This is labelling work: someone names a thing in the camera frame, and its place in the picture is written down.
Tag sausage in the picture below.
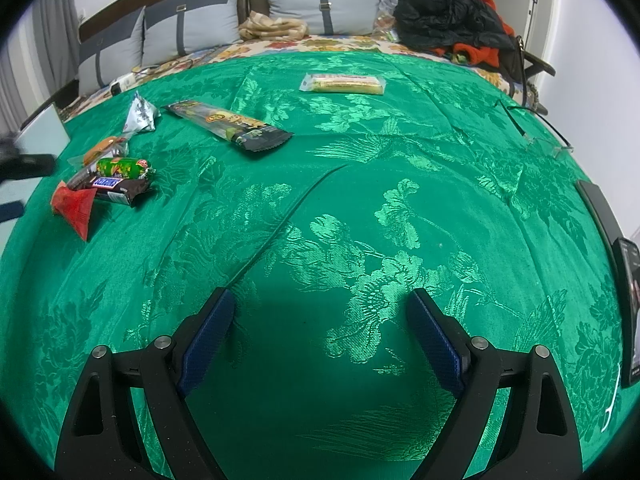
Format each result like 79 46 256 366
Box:
67 134 130 167

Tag green floral blanket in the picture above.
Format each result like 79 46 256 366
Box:
0 50 637 480

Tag yellow biscuit packet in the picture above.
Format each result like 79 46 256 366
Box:
299 73 388 96

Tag clear plastic bag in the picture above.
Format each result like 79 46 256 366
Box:
372 6 402 42

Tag black handbag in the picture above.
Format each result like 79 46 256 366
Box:
499 35 532 97

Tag white power strip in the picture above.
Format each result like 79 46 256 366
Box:
107 70 139 96

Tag red snack packet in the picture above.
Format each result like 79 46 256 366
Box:
50 180 97 242

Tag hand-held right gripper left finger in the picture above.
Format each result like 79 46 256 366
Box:
54 287 236 480

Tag dark chair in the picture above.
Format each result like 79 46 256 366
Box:
524 51 557 111

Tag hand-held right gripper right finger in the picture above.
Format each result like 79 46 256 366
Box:
405 287 583 480

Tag brown chocolate bar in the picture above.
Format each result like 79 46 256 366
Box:
67 168 152 207

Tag black jacket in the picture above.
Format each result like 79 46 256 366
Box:
392 0 517 52

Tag green candy roll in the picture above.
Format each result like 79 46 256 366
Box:
94 157 157 181

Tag black smartphone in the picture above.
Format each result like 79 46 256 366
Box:
612 237 640 389

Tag grey pillow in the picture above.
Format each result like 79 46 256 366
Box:
142 0 247 59
259 0 384 37
77 6 147 97

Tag red garment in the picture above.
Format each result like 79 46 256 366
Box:
429 0 517 69

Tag white triangular snack packet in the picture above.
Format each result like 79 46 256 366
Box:
122 90 162 136

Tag grey curtain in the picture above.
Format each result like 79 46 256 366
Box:
0 0 87 132

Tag long black snack packet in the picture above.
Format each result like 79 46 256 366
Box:
164 100 295 154

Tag floral bedsheet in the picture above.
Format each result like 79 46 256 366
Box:
60 32 543 111

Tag beige folded cloth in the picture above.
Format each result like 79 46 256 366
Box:
238 11 309 41

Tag eyeglasses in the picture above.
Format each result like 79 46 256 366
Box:
494 99 575 157

